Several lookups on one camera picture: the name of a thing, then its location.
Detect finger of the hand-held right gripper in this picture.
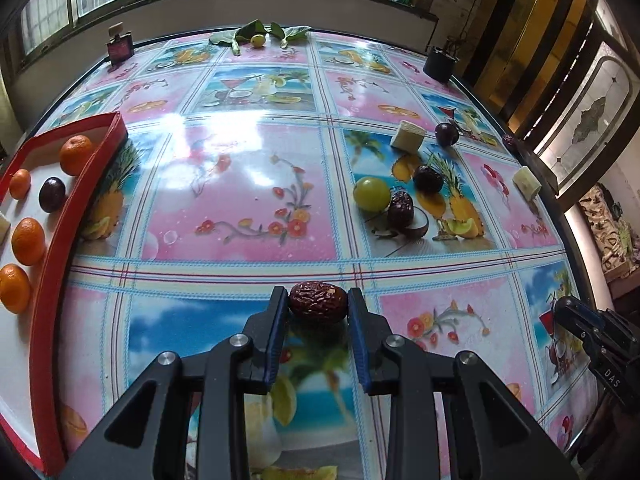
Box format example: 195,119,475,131
575,307,640,341
554,297,603,361

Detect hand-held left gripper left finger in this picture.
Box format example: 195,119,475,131
60,286,291,480

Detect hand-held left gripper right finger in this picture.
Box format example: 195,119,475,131
347,287,578,480

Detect dried red date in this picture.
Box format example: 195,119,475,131
388,191,415,227
289,281,348,322

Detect red tray with white base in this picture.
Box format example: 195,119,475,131
0,112,128,478

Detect large orange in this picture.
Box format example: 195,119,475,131
11,217,47,266
59,135,95,177

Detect dark purple plum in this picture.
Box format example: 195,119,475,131
413,165,445,195
434,122,460,148
38,176,67,213

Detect small orange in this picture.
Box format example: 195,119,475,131
9,169,32,200
0,263,32,315

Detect patterned fabric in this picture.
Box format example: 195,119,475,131
580,185,640,271

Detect green grape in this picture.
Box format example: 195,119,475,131
353,176,392,212

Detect door with patterned glass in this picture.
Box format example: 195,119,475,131
535,0,640,201

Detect black pot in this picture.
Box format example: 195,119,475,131
422,35,461,81

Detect brown wooden panel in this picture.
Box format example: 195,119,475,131
460,0,596,131

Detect green leafy twig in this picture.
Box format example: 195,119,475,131
207,19,313,57

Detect dark red perfume bottle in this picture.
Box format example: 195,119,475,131
105,22,135,66

